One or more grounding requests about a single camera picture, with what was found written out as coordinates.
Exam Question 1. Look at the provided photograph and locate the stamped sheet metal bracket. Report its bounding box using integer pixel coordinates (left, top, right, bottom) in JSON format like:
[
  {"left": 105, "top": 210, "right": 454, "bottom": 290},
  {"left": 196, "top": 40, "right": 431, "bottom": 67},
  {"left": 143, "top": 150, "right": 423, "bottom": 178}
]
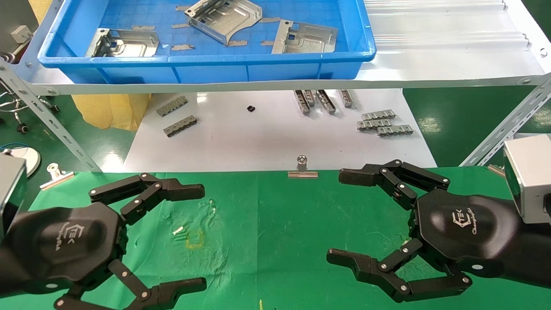
[
  {"left": 85, "top": 28, "right": 160, "bottom": 58},
  {"left": 272, "top": 20, "right": 338, "bottom": 55},
  {"left": 184, "top": 0, "right": 263, "bottom": 46}
]

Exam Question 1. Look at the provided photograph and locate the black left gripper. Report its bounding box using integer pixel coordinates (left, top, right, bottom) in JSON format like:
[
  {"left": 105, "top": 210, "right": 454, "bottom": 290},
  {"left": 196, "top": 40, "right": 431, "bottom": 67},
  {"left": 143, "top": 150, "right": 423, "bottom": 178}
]
[{"left": 6, "top": 201, "right": 207, "bottom": 310}]

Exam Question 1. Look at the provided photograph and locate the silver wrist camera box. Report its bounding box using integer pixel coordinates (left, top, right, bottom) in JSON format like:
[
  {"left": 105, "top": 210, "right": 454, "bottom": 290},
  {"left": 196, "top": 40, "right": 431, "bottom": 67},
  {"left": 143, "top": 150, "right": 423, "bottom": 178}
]
[
  {"left": 0, "top": 153, "right": 28, "bottom": 242},
  {"left": 503, "top": 133, "right": 551, "bottom": 224}
]

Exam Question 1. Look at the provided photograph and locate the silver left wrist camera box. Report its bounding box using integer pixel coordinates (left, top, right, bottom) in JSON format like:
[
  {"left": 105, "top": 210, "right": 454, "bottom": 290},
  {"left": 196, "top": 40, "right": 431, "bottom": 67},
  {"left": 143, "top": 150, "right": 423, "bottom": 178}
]
[{"left": 0, "top": 153, "right": 28, "bottom": 242}]

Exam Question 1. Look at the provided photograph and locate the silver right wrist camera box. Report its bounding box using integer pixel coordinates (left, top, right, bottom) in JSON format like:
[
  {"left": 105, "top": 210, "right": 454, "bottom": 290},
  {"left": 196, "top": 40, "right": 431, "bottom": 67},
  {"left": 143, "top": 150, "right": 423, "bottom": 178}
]
[{"left": 503, "top": 133, "right": 551, "bottom": 224}]

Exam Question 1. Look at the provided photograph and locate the grey metal strips top group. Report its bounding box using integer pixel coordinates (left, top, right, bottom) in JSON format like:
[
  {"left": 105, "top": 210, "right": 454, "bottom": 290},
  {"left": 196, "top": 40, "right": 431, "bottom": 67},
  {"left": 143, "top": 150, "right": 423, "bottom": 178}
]
[{"left": 316, "top": 90, "right": 336, "bottom": 115}]

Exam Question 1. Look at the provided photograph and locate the yellow mesh bag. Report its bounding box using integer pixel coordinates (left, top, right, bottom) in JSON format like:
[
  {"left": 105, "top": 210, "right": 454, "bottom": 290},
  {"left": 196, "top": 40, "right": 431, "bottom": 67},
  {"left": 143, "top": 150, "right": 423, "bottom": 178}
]
[{"left": 28, "top": 0, "right": 151, "bottom": 132}]

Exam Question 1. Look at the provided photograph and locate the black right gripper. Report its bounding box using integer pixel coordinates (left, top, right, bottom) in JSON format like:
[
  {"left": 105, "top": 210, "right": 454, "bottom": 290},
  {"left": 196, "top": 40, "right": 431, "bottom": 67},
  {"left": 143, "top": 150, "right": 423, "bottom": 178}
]
[{"left": 326, "top": 159, "right": 522, "bottom": 303}]

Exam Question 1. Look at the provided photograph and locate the blue plastic bin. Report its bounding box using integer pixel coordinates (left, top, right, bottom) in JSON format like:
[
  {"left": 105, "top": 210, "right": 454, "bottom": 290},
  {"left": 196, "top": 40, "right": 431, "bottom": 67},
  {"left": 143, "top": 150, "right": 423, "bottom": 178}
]
[{"left": 38, "top": 0, "right": 376, "bottom": 84}]

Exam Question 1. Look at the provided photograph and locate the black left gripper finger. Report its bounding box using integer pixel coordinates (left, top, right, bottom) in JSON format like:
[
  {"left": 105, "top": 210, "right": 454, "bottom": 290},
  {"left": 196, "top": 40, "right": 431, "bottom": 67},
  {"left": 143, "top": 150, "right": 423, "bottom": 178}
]
[{"left": 89, "top": 173, "right": 206, "bottom": 225}]

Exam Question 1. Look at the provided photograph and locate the perforated steel rack brace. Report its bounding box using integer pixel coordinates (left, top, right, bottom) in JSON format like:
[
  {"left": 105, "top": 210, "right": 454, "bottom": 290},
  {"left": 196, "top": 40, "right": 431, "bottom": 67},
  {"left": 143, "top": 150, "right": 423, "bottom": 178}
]
[
  {"left": 458, "top": 77, "right": 551, "bottom": 168},
  {"left": 0, "top": 60, "right": 102, "bottom": 173}
]

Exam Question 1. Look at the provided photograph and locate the round white stand base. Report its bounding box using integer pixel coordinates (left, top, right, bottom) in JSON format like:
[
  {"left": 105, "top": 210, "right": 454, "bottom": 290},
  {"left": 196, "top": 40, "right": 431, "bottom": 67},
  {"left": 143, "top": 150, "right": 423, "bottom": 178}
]
[{"left": 0, "top": 146, "right": 42, "bottom": 178}]

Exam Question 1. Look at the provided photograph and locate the small white wall box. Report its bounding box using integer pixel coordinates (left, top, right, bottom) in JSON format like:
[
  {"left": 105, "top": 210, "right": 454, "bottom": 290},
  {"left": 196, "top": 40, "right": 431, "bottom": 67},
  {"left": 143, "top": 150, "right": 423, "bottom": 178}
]
[{"left": 10, "top": 25, "right": 34, "bottom": 44}]

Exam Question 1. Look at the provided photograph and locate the green table cloth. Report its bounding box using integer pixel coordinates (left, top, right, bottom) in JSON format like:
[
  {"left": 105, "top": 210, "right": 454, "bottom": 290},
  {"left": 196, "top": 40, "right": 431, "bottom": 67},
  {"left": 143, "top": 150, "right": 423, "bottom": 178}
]
[{"left": 0, "top": 166, "right": 551, "bottom": 310}]

